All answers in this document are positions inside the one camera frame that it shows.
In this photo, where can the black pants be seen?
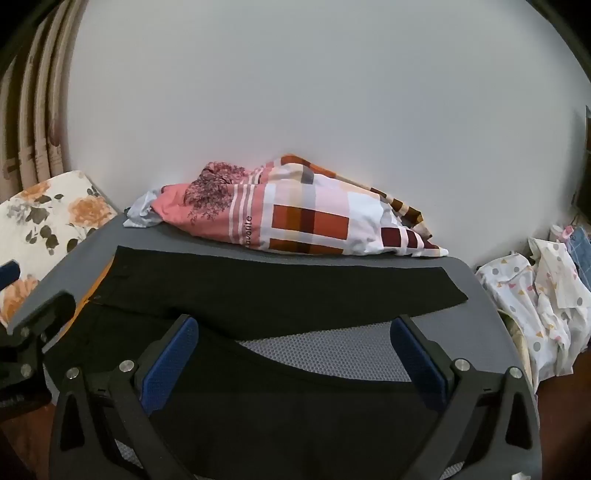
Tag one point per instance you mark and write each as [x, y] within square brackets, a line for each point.
[277, 286]

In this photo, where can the white dotted cloth pile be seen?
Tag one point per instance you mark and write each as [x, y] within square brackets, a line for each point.
[540, 300]

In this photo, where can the grey mesh mattress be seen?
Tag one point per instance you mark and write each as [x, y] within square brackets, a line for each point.
[323, 346]

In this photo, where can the wooden slatted headboard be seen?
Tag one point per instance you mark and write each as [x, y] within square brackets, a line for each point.
[41, 115]

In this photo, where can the blue denim cloth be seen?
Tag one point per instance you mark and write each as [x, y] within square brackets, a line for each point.
[582, 251]

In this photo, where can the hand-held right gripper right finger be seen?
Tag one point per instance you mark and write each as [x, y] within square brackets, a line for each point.
[418, 364]

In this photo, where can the checked pink orange blanket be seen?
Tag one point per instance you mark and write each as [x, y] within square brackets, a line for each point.
[304, 217]

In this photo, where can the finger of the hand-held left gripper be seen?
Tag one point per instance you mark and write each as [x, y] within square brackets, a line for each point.
[34, 323]
[9, 274]

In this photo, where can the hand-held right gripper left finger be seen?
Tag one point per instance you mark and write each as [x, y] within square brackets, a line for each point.
[168, 364]

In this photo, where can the dark furniture edge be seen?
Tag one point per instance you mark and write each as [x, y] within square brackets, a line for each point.
[587, 157]

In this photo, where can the floral pillow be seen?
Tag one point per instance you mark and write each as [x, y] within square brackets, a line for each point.
[41, 221]

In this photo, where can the light blue cloth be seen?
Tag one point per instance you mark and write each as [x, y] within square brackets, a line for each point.
[138, 212]

